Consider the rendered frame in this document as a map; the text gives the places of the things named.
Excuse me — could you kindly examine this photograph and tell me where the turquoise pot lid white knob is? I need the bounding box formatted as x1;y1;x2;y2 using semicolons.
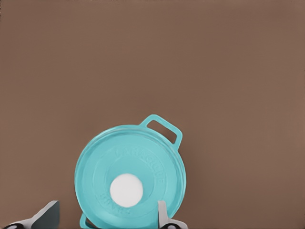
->
74;124;186;229

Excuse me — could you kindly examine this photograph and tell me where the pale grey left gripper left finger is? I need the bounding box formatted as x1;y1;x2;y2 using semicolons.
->
2;200;60;229

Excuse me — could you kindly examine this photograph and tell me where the turquoise pot with handles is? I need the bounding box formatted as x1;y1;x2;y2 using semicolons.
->
74;114;186;229

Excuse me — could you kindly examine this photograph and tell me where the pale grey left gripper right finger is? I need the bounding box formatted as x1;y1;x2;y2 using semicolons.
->
157;200;189;229

